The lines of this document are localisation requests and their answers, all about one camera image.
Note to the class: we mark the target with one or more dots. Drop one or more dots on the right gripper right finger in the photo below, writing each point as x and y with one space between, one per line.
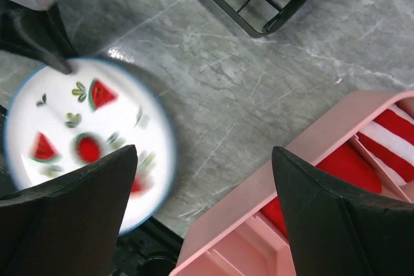
336 228

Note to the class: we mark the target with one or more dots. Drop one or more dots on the red item in tray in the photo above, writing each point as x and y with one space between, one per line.
389 140

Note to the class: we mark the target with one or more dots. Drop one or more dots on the pink compartment tray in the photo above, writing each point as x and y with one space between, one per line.
235 238

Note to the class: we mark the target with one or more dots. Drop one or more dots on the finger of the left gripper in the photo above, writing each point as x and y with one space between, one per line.
39 35

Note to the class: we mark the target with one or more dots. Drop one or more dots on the light blue plate underneath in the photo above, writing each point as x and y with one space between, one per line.
58 123

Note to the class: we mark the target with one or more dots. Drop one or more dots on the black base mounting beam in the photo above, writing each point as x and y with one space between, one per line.
150 249

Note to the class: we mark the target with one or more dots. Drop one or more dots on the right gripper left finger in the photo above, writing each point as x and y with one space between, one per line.
68 225

